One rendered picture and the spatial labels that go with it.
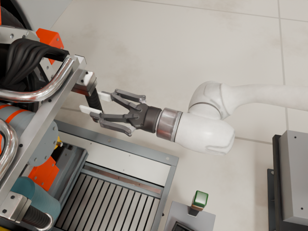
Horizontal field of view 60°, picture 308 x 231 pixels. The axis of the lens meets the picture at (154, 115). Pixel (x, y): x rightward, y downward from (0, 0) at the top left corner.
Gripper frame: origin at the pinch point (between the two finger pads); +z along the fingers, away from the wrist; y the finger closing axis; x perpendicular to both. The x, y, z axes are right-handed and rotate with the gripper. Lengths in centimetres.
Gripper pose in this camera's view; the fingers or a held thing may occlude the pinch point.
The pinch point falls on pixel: (94, 103)
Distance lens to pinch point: 82.0
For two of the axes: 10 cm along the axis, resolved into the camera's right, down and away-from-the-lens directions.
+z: -9.5, -2.7, 1.6
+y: 3.1, -8.1, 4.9
